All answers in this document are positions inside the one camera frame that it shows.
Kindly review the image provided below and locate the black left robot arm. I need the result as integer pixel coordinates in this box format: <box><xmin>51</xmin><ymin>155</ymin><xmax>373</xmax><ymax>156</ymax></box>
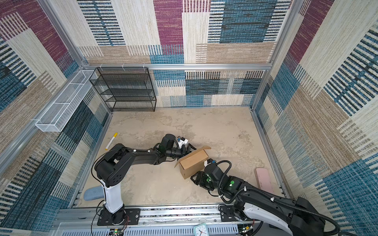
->
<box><xmin>93</xmin><ymin>134</ymin><xmax>196</xmax><ymax>227</ymax></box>

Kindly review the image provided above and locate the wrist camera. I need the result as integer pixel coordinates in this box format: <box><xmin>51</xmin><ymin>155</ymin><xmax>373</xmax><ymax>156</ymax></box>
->
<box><xmin>177</xmin><ymin>136</ymin><xmax>189</xmax><ymax>148</ymax></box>
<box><xmin>204</xmin><ymin>158</ymin><xmax>215</xmax><ymax>167</ymax></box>

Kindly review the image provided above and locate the small teal clock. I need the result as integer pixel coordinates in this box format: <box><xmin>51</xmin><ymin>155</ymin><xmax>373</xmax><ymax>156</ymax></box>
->
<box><xmin>194</xmin><ymin>223</ymin><xmax>209</xmax><ymax>236</ymax></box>

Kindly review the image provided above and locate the black wire mesh shelf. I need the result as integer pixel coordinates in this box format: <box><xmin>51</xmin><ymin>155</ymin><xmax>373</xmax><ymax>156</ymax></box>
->
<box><xmin>89</xmin><ymin>67</ymin><xmax>157</xmax><ymax>112</ymax></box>

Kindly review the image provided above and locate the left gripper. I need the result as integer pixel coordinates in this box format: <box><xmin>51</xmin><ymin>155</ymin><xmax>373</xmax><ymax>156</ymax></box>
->
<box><xmin>166</xmin><ymin>145</ymin><xmax>201</xmax><ymax>167</ymax></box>

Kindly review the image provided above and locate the black corrugated cable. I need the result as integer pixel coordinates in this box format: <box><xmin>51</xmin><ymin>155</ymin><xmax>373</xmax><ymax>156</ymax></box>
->
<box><xmin>217</xmin><ymin>160</ymin><xmax>340</xmax><ymax>236</ymax></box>

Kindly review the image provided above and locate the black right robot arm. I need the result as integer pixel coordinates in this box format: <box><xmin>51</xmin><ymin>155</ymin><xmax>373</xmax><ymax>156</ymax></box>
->
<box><xmin>191</xmin><ymin>161</ymin><xmax>341</xmax><ymax>236</ymax></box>

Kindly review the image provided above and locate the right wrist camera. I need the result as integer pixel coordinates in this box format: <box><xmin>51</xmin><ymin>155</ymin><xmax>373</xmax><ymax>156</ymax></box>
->
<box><xmin>204</xmin><ymin>158</ymin><xmax>215</xmax><ymax>167</ymax></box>

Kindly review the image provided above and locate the pink eraser block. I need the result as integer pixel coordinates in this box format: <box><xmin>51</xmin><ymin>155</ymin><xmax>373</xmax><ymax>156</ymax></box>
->
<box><xmin>255</xmin><ymin>167</ymin><xmax>274</xmax><ymax>194</ymax></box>

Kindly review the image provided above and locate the aluminium mounting rail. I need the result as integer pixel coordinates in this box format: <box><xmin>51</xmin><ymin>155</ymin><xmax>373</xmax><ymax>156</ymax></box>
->
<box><xmin>50</xmin><ymin>203</ymin><xmax>284</xmax><ymax>236</ymax></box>

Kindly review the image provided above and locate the yellow white marker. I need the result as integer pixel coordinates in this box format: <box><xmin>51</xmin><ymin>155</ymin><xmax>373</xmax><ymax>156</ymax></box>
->
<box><xmin>105</xmin><ymin>133</ymin><xmax>118</xmax><ymax>150</ymax></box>

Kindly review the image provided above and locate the brown cardboard box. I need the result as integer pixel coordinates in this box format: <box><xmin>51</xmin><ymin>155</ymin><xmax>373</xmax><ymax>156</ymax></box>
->
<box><xmin>175</xmin><ymin>146</ymin><xmax>211</xmax><ymax>180</ymax></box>

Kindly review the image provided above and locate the white wire mesh basket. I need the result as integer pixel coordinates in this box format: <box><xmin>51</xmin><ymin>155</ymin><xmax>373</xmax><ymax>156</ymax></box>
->
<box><xmin>35</xmin><ymin>70</ymin><xmax>94</xmax><ymax>132</ymax></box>

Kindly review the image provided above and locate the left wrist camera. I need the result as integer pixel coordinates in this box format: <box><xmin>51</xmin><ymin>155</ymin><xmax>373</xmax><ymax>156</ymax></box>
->
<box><xmin>177</xmin><ymin>136</ymin><xmax>189</xmax><ymax>148</ymax></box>

